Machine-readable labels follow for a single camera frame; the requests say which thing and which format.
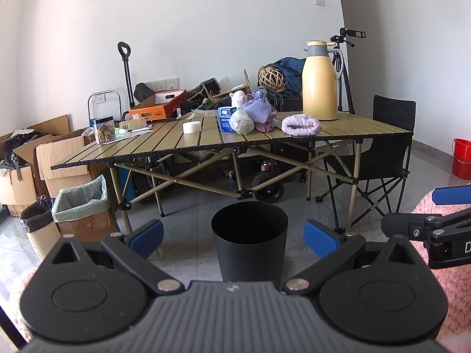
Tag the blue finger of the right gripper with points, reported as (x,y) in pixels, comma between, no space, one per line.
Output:
(452,195)

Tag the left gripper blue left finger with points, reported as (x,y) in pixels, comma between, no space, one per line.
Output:
(147,239)

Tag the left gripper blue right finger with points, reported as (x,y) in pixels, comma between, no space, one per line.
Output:
(320,239)

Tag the purple fluffy headband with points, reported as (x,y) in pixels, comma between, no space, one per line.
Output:
(301,125)

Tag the purple drawstring fabric pouch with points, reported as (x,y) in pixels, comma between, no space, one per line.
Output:
(260,110)

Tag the iridescent plastic bag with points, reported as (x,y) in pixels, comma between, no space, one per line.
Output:
(241,123)

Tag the blue handkerchief tissue pack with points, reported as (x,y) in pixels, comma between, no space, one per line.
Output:
(224,115)

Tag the black round trash bin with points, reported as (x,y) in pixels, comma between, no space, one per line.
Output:
(250,241)

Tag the red plastic bucket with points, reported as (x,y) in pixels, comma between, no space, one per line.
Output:
(462,158)

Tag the cardboard box with green liner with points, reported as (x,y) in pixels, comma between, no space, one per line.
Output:
(85,211)

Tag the black wagon cart wheel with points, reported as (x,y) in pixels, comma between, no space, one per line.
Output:
(270,194)

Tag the black folding chair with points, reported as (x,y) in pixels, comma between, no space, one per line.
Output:
(378,168)

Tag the khaki folding camping table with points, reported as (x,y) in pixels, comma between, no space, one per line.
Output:
(334,152)

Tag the small yellow paper box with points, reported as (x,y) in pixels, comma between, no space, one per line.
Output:
(133,124)

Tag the clear jar with snacks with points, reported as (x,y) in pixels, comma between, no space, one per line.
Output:
(104,130)

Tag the orange cardboard box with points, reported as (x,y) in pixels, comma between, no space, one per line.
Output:
(159,106)

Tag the large open cardboard box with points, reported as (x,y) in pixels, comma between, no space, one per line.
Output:
(27,156)

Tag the yellow thermos jug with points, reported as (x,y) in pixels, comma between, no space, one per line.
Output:
(321,72)

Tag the white yellow alpaca plush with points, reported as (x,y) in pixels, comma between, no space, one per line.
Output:
(238,98)

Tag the woven rattan ball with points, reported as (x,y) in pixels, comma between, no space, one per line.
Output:
(271,78)

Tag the dark blue fabric bag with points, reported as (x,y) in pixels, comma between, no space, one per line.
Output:
(292,69)

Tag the white wall socket strip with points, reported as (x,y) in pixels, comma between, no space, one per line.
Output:
(162,85)

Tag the black camera tripod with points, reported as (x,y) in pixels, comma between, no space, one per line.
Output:
(344,88)

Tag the black trolley handle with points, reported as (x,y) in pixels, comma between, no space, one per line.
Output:
(125,52)

